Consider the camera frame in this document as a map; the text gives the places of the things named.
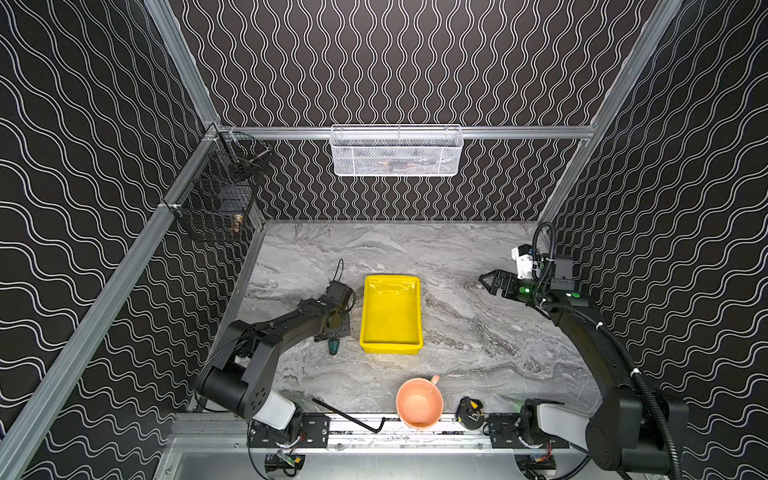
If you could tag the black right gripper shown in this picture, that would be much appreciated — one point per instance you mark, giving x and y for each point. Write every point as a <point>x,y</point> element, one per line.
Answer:
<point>503,285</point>

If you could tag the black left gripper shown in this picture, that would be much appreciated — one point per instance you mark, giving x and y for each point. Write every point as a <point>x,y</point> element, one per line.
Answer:
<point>336,323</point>

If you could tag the green handled screwdriver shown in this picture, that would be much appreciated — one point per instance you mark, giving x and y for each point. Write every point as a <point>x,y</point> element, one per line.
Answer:
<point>333,346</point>

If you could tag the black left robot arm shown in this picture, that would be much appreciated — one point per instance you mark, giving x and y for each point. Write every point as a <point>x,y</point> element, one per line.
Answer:
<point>239,375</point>

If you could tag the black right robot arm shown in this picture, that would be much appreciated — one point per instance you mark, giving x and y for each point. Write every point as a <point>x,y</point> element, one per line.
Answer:
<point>636,428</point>

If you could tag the yellow plastic bin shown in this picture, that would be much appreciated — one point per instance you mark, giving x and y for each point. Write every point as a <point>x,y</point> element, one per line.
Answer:
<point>391,317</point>

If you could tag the black allen key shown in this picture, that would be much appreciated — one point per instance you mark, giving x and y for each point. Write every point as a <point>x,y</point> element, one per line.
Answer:
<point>372,429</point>

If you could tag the pink ceramic mug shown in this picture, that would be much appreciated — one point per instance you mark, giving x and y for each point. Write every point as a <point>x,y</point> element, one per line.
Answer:
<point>419,402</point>

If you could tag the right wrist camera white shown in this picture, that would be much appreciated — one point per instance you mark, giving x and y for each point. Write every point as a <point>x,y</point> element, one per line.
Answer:
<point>524,261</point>

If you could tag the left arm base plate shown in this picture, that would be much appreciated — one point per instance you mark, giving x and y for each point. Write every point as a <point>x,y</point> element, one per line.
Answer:
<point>309,431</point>

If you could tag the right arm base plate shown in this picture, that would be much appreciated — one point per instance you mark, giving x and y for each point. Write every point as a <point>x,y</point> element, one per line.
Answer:
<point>510,431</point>

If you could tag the black wire wall basket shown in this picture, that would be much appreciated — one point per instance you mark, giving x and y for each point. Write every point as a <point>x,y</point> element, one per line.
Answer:
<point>217,206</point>

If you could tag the white mesh wall basket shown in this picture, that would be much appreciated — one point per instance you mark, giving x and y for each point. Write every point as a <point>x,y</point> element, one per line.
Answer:
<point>391,150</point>

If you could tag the aluminium front rail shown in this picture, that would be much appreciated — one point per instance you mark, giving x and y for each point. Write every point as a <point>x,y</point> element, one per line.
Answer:
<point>225,433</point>

